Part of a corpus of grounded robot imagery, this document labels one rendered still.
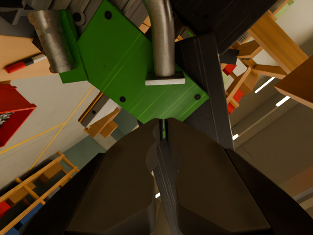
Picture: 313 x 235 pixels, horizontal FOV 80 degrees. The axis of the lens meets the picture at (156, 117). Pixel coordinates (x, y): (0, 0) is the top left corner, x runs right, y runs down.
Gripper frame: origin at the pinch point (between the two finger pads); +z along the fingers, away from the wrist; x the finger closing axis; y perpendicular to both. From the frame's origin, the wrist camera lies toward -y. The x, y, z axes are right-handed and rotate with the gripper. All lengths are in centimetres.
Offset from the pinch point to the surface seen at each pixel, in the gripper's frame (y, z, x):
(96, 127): 315, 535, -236
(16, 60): 1.1, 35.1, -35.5
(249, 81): 121, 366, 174
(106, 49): -2.3, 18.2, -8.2
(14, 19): -7.1, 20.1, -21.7
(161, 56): -1.6, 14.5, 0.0
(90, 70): 0.6, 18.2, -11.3
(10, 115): 21, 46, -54
